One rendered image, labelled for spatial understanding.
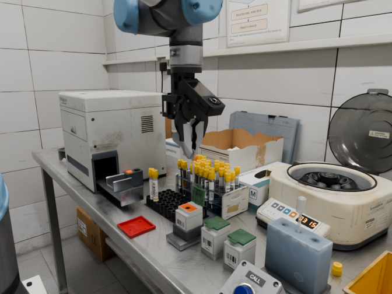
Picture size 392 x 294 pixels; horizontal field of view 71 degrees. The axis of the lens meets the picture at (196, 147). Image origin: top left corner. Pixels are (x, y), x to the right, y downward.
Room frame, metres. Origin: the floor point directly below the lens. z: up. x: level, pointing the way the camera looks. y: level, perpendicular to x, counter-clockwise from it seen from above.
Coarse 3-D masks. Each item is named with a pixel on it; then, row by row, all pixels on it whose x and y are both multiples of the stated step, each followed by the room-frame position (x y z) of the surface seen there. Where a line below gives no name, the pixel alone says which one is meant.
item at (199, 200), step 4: (200, 184) 0.58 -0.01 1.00; (196, 188) 0.58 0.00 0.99; (200, 188) 0.57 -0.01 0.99; (192, 192) 0.59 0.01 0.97; (196, 192) 0.58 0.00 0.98; (200, 192) 0.57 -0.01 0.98; (204, 192) 0.56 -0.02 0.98; (192, 196) 0.59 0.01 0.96; (196, 196) 0.58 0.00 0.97; (200, 196) 0.57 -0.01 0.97; (204, 196) 0.56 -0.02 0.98; (192, 200) 0.58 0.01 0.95; (196, 200) 0.58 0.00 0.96; (200, 200) 0.57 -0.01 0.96; (204, 200) 0.56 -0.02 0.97; (200, 204) 0.56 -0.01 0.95
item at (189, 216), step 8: (184, 208) 0.55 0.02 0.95; (192, 208) 0.55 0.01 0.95; (200, 208) 0.55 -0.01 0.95; (176, 216) 0.55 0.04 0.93; (184, 216) 0.53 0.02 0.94; (192, 216) 0.54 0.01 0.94; (200, 216) 0.55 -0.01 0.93; (176, 224) 0.55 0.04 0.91; (184, 224) 0.53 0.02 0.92; (192, 224) 0.54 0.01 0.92; (200, 224) 0.55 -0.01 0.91
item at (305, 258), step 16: (272, 224) 0.44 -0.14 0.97; (288, 224) 0.44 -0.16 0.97; (272, 240) 0.44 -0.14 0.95; (288, 240) 0.41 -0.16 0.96; (304, 240) 0.39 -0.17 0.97; (320, 240) 0.39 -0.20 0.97; (272, 256) 0.43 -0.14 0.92; (288, 256) 0.41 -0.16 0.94; (304, 256) 0.38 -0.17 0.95; (320, 256) 0.37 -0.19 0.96; (272, 272) 0.43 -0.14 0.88; (288, 272) 0.41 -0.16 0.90; (304, 272) 0.38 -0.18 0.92; (320, 272) 0.37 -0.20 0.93; (288, 288) 0.39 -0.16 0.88; (304, 288) 0.38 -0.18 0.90; (320, 288) 0.38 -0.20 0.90
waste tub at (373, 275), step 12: (384, 252) 0.36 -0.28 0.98; (372, 264) 0.34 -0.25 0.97; (384, 264) 0.36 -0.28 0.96; (360, 276) 0.31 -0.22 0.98; (372, 276) 0.33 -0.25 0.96; (384, 276) 0.36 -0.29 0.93; (348, 288) 0.29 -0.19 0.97; (360, 288) 0.31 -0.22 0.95; (372, 288) 0.34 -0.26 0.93; (384, 288) 0.36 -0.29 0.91
